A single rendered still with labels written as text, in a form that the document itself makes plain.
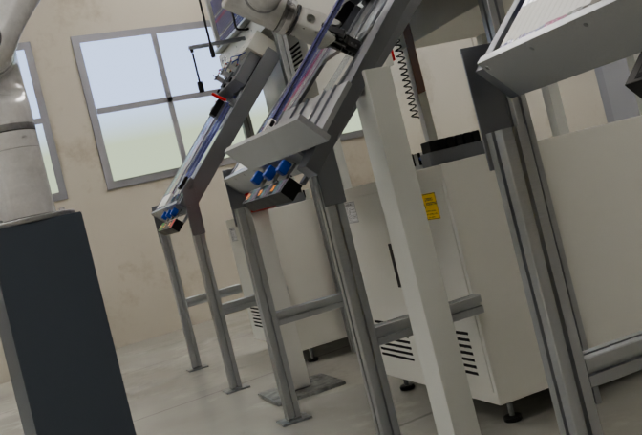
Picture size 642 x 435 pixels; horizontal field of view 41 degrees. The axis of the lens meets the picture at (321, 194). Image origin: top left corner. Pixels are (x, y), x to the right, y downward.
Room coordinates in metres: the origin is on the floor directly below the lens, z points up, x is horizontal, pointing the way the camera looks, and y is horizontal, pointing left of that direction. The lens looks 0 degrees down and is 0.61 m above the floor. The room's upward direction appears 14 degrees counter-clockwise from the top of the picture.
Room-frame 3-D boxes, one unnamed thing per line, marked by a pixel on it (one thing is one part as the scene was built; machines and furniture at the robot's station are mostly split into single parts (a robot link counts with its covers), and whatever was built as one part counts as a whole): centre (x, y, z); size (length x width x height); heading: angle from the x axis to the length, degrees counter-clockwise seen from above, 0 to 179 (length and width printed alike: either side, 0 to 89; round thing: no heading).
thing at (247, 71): (3.65, 0.20, 0.66); 1.01 x 0.73 x 1.31; 110
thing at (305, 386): (2.88, 0.22, 0.39); 0.24 x 0.24 x 0.78; 20
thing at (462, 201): (2.36, -0.46, 0.31); 0.70 x 0.65 x 0.62; 20
